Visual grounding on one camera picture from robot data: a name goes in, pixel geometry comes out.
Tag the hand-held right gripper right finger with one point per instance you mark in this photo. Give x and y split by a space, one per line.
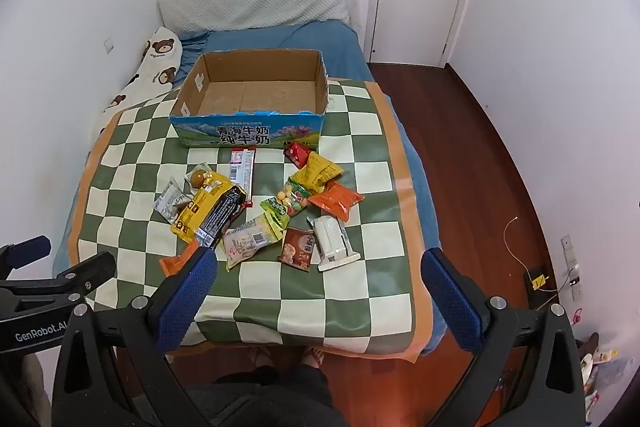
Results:
450 299

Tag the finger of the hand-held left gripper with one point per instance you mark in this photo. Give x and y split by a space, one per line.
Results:
87 274
27 252

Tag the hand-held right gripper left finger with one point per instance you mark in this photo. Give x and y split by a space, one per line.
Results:
186 302

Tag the black snack packet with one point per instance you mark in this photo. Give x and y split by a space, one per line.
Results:
223 214

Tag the yellow snack packet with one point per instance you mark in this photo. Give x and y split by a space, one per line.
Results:
200 207

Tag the grey snack packet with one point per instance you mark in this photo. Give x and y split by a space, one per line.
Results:
169 202

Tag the red white bar packet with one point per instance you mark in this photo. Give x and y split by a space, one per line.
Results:
242 169

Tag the printed cardboard box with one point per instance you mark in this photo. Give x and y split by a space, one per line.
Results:
240 134

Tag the person's left forearm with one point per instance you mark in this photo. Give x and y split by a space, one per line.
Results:
25 389

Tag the flat orange packet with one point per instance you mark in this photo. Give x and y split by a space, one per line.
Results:
175 263

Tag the clear bread packet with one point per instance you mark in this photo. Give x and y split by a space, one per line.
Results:
247 244

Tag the black power adapter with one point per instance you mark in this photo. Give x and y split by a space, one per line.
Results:
537 279

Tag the person's left foot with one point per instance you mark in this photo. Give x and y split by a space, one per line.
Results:
260 357

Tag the person's foot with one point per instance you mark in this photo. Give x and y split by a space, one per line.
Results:
260 357
312 357

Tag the green white checkered mat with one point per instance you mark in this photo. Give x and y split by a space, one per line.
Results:
350 287

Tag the brown snack packet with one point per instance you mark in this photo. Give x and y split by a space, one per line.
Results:
297 249

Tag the clear braised egg packet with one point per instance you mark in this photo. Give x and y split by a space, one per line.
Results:
198 178

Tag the person's dark pants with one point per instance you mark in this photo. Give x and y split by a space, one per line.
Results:
270 399

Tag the person's right foot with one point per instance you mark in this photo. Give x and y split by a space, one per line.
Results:
312 357

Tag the green candy packet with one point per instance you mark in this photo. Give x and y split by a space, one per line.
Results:
285 205

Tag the orange snack packet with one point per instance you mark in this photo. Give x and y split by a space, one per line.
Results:
336 201

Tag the colourful clutter pile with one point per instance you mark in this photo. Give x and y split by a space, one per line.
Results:
595 359

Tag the yellow chip packet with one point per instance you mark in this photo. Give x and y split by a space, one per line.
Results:
318 171

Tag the small red snack packet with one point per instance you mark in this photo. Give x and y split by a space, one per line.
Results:
298 154

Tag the bear print pillow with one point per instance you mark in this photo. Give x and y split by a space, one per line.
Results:
150 72

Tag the blue bed sheet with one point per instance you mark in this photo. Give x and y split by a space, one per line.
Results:
300 38

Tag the white dotted pillow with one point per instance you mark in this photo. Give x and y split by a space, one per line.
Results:
255 2

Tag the grey wall socket strip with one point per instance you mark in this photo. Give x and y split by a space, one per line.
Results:
571 262

